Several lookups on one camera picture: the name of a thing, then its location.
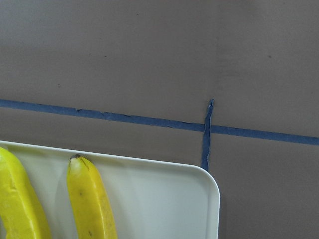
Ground yellow banana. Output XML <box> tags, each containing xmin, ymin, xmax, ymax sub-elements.
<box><xmin>66</xmin><ymin>154</ymin><xmax>118</xmax><ymax>239</ymax></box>

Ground white rectangular bear tray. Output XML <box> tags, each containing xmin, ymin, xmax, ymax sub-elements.
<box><xmin>0</xmin><ymin>141</ymin><xmax>220</xmax><ymax>239</ymax></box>

